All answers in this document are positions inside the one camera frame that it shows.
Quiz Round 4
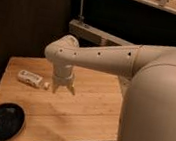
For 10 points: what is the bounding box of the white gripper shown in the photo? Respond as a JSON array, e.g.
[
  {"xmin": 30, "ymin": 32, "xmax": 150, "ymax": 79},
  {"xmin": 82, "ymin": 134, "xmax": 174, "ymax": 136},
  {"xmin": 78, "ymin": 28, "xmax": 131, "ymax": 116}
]
[{"xmin": 52, "ymin": 64, "xmax": 75, "ymax": 95}]

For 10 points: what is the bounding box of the black ceramic bowl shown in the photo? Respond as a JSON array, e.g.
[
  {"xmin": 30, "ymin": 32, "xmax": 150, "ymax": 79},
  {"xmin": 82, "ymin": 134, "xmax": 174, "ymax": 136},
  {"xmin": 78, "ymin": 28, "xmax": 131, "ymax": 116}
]
[{"xmin": 0, "ymin": 102, "xmax": 26, "ymax": 141}]

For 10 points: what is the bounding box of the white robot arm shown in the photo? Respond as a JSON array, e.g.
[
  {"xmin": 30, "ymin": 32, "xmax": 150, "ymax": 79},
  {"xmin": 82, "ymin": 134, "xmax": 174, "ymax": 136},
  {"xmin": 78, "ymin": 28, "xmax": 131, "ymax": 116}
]
[{"xmin": 45, "ymin": 35, "xmax": 176, "ymax": 141}]

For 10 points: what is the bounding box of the metal pole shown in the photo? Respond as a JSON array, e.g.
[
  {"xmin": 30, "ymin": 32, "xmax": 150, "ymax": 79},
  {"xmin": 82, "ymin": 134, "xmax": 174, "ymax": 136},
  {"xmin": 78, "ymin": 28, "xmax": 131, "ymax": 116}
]
[{"xmin": 78, "ymin": 0, "xmax": 84, "ymax": 23}]

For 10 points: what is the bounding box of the white plastic bottle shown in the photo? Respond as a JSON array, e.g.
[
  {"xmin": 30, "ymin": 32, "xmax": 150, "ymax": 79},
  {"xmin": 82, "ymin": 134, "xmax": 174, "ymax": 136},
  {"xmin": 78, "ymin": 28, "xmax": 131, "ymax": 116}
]
[{"xmin": 17, "ymin": 69, "xmax": 50, "ymax": 89}]

